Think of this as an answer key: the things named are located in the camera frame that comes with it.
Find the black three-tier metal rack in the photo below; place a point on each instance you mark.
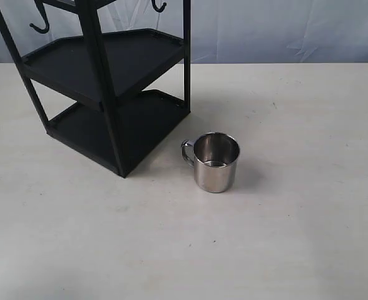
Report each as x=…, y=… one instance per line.
x=112, y=97

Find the stainless steel mug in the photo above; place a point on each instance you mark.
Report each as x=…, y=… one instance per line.
x=213, y=157

